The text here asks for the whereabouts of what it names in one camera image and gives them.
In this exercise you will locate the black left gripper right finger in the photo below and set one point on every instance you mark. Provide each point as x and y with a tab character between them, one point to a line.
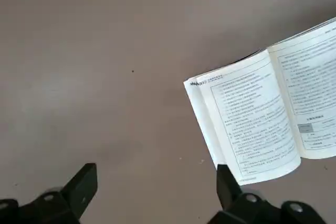
246	208

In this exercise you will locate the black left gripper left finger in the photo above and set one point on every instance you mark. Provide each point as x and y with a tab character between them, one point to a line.
52	205

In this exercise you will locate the paperback book blue-white cover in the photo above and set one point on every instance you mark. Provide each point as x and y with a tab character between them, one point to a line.
249	119

